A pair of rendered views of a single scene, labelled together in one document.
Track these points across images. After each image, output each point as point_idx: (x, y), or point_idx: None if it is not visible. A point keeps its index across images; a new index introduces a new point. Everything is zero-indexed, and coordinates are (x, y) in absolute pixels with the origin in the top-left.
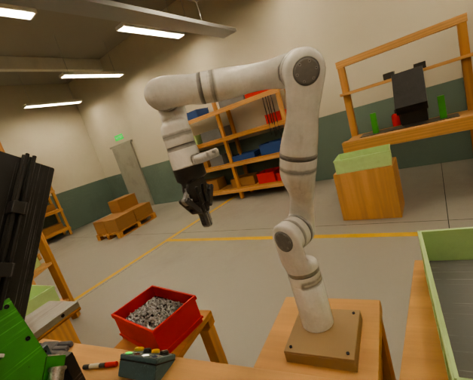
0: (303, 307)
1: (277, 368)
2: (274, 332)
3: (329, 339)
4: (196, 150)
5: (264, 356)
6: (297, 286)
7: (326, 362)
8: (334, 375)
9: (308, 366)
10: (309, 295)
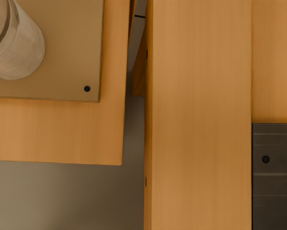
0: (30, 43)
1: (115, 117)
2: (26, 149)
3: (61, 16)
4: None
5: (92, 150)
6: (14, 33)
7: (103, 23)
8: (114, 15)
9: (103, 61)
10: (22, 13)
